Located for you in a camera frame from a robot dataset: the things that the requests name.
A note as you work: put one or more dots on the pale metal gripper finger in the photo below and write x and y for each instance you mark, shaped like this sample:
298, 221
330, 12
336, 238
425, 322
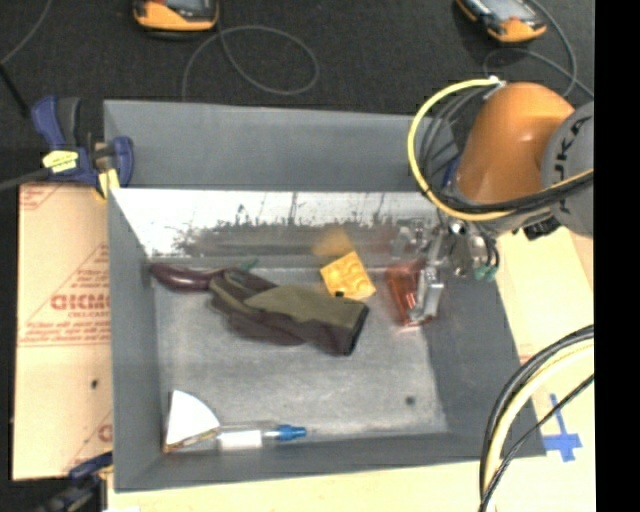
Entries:
436, 299
425, 290

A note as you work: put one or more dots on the yellow toy building brick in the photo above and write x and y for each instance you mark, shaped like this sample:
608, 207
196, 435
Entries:
347, 280

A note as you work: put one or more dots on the white wedge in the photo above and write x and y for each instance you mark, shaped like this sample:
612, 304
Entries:
187, 417

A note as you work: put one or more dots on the dark purple toy aubergine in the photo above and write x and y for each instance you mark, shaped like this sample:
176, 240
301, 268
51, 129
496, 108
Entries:
175, 277

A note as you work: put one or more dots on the grey metal bin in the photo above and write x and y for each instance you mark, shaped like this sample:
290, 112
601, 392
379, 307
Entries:
300, 385

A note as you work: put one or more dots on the clear tube with blue cap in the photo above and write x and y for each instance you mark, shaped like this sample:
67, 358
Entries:
255, 438

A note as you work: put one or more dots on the black cylinder on white bracket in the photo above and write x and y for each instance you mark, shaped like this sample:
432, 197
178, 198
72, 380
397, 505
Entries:
540, 228

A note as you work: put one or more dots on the olive and brown glove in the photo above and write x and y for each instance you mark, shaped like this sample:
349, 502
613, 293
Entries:
300, 317

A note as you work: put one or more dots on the orange translucent block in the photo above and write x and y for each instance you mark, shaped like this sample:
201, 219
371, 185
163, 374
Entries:
400, 292

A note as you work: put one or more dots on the brown cardboard board red print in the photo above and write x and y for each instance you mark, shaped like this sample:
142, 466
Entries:
60, 380

